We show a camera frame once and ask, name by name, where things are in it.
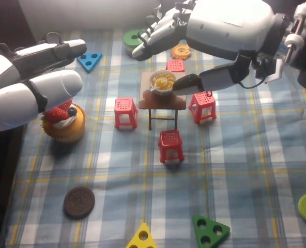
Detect red stool front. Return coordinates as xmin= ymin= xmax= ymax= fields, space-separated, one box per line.
xmin=158 ymin=130 xmax=185 ymax=165

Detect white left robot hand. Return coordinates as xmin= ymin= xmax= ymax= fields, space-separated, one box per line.
xmin=0 ymin=38 xmax=88 ymax=134

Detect bowl of yellow food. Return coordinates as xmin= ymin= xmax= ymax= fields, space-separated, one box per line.
xmin=148 ymin=70 xmax=177 ymax=98

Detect strawberry toy cupcake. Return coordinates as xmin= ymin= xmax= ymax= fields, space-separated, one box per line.
xmin=40 ymin=99 xmax=86 ymax=144

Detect stacked colour rings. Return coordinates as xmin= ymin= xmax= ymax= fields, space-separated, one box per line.
xmin=123 ymin=29 xmax=146 ymax=59

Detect red stool back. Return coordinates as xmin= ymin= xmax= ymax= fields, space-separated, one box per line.
xmin=165 ymin=59 xmax=186 ymax=73

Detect chocolate sandwich cookie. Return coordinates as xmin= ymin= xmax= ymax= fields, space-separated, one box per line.
xmin=63 ymin=186 xmax=96 ymax=220

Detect red stool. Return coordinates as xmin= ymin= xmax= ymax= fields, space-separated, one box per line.
xmin=188 ymin=90 xmax=217 ymax=125
xmin=113 ymin=97 xmax=139 ymax=131
xmin=158 ymin=130 xmax=185 ymax=165
xmin=165 ymin=59 xmax=186 ymax=73

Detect yellow triangle block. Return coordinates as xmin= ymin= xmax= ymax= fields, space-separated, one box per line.
xmin=125 ymin=222 xmax=158 ymax=248

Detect yellow swirl biscuit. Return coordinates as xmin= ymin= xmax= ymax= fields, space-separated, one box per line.
xmin=170 ymin=43 xmax=192 ymax=61

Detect blue triangle block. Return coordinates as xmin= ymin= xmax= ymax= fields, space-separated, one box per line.
xmin=76 ymin=52 xmax=103 ymax=74

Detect green triangle block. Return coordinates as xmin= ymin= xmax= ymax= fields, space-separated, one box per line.
xmin=192 ymin=214 xmax=231 ymax=248

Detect small brown toy table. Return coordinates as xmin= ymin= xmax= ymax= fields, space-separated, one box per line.
xmin=138 ymin=72 xmax=187 ymax=132

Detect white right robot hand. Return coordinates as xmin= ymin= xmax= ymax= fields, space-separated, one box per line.
xmin=131 ymin=0 xmax=276 ymax=96

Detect blue plaid tablecloth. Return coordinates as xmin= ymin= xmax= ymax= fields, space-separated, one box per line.
xmin=3 ymin=28 xmax=306 ymax=248

